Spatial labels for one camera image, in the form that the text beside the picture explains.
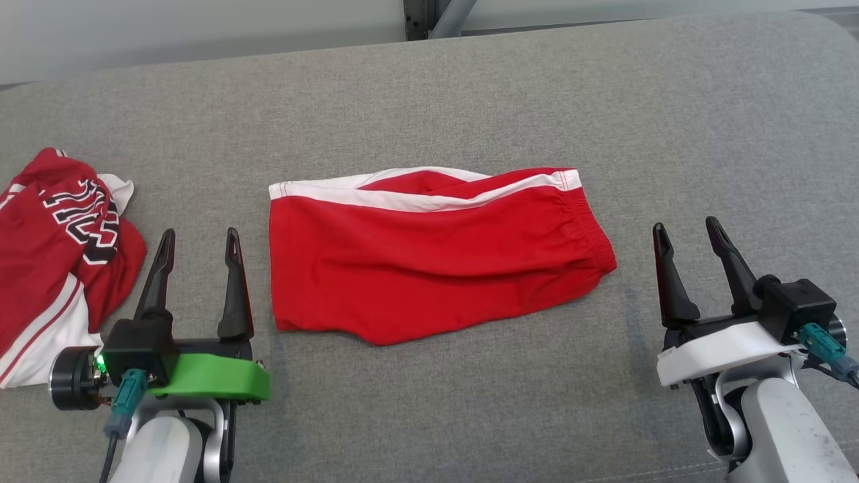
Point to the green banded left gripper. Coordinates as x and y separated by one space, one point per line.
215 376

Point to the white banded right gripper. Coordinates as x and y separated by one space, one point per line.
718 349

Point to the red jersey with white sleeves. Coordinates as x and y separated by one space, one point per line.
40 268

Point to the red shorts with white stripe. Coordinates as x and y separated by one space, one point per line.
429 261

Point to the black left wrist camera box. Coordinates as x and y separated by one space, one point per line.
137 345

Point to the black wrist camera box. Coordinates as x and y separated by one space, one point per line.
798 305
137 345

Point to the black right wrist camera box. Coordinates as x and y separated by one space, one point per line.
798 305

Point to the grey rounded post brace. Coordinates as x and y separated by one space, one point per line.
453 17

